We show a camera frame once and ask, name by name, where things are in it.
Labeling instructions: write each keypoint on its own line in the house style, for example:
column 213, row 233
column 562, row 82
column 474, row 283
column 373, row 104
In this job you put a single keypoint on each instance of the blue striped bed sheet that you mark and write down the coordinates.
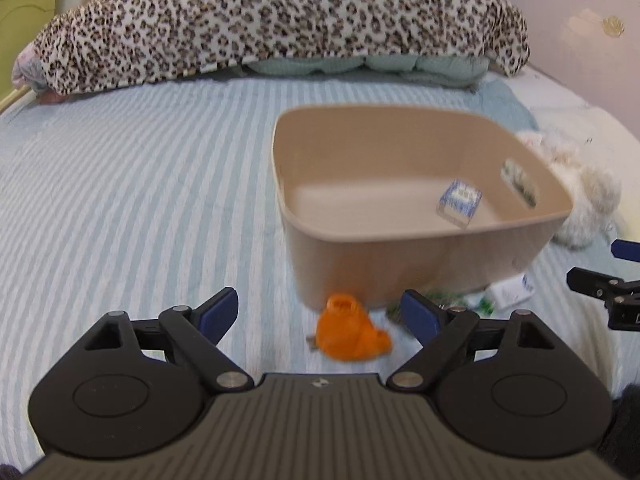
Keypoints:
column 135, row 200

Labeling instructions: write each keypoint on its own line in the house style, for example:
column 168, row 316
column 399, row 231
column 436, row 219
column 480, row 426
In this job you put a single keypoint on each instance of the orange plastic item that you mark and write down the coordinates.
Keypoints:
column 350, row 330

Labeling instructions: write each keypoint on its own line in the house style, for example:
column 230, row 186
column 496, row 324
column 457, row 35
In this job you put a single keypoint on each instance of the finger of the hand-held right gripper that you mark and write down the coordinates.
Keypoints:
column 627, row 248
column 598, row 283

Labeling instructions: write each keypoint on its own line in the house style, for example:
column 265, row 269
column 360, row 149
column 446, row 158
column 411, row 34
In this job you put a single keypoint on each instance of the small blue white box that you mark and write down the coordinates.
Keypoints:
column 457, row 204

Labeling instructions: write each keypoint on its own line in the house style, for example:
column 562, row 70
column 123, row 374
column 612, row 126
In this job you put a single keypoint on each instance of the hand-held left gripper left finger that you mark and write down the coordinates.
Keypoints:
column 218, row 312

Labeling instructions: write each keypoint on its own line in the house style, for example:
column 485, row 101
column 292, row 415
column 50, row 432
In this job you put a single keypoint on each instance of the white blue packet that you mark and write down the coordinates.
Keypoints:
column 510, row 291

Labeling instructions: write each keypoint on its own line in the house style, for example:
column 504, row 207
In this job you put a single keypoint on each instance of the green quilted pillow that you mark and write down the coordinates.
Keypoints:
column 360, row 67

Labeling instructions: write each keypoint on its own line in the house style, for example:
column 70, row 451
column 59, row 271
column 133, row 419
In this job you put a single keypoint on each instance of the beige plastic storage basket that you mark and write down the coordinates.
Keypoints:
column 350, row 180

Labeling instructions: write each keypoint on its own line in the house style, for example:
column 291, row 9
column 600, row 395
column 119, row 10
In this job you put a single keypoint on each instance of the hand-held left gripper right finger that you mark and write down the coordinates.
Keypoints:
column 419, row 316

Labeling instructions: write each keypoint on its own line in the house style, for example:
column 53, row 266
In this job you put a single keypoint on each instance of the green patterned wrapper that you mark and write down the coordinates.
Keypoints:
column 450, row 301

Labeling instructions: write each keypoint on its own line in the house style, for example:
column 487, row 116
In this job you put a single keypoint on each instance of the white fluffy plush toy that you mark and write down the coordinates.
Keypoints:
column 582, row 185

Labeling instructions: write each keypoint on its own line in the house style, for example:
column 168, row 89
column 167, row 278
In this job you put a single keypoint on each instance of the green wooden cabinet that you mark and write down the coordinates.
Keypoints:
column 20, row 25

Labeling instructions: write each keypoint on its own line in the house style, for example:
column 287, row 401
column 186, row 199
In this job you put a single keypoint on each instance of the pink headboard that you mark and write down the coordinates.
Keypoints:
column 575, row 25

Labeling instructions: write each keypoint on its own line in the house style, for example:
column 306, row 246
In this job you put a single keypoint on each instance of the pink floral cloth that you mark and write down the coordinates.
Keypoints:
column 25, row 72

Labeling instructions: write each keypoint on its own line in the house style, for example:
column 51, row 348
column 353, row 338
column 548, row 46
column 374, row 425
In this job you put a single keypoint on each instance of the leopard print pillow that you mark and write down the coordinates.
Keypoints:
column 260, row 15

